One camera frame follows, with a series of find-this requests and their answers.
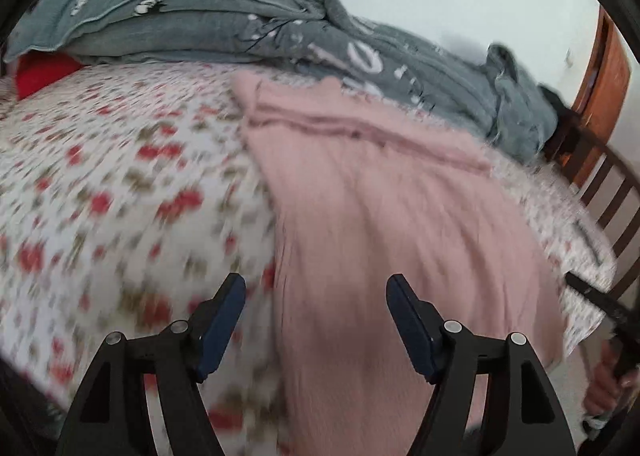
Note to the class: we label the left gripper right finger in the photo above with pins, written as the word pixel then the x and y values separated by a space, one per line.
pixel 521 414

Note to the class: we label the pink knit sweater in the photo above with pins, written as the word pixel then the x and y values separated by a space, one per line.
pixel 361 193

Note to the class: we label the red pillow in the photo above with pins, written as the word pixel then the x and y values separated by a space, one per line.
pixel 37 70

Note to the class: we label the floral bed sheet mattress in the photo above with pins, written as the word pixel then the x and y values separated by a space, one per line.
pixel 126 197

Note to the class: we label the brown wooden door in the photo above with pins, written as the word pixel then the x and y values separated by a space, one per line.
pixel 604 87

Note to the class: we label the grey floral quilt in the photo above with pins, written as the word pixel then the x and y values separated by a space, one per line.
pixel 497 100

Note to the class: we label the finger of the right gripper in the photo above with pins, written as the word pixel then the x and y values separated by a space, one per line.
pixel 599 299

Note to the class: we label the person's right hand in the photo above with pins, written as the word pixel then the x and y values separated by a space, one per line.
pixel 604 391

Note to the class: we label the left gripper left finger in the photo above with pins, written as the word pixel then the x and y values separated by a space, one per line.
pixel 109 414

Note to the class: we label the black garment on footboard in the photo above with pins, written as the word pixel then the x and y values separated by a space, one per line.
pixel 555 101

